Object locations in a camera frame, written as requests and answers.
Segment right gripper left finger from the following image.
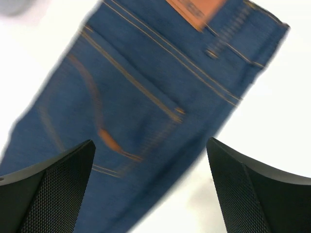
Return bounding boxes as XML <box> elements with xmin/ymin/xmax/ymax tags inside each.
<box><xmin>0</xmin><ymin>140</ymin><xmax>96</xmax><ymax>233</ymax></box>

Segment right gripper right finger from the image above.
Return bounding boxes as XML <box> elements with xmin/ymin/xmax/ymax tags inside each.
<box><xmin>207</xmin><ymin>137</ymin><xmax>311</xmax><ymax>233</ymax></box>

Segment dark blue denim trousers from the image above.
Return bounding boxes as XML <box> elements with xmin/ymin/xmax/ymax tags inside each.
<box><xmin>0</xmin><ymin>0</ymin><xmax>289</xmax><ymax>233</ymax></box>

